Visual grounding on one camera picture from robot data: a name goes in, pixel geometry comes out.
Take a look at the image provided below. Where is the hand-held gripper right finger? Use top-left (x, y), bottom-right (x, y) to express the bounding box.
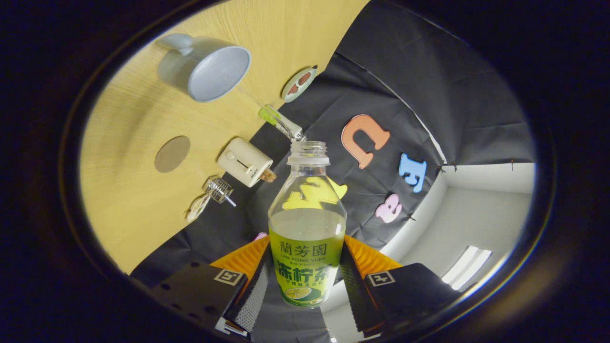
top-left (339, 235), bottom-right (460, 336)

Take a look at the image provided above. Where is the pale grey cup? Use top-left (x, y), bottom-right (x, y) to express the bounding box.
top-left (156, 33), bottom-right (252, 103)

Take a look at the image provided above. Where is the white divided snack tray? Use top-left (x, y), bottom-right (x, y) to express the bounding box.
top-left (186, 193), bottom-right (211, 222)

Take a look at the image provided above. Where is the round brown coaster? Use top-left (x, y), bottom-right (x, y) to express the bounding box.
top-left (154, 136), bottom-right (191, 173)

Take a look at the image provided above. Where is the small white label drink bottle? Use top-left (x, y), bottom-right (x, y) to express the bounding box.
top-left (258, 104), bottom-right (305, 142)

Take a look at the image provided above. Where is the wooden table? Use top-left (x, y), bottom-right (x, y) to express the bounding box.
top-left (79, 0), bottom-right (370, 274)

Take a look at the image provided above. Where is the white toaster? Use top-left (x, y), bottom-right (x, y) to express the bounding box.
top-left (217, 137), bottom-right (274, 188)

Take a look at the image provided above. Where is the green label juice bottle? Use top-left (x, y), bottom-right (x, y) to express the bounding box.
top-left (268, 141), bottom-right (347, 308)

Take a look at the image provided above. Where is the ceiling light panel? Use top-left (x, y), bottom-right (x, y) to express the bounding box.
top-left (441, 245), bottom-right (493, 291)

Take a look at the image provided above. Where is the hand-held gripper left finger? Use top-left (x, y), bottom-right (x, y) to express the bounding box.
top-left (148, 235), bottom-right (271, 334)

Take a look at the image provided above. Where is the metal wire holder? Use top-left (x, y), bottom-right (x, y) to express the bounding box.
top-left (206, 177), bottom-right (234, 204)

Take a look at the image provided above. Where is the pale green plate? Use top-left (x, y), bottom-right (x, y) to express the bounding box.
top-left (281, 66), bottom-right (318, 103)

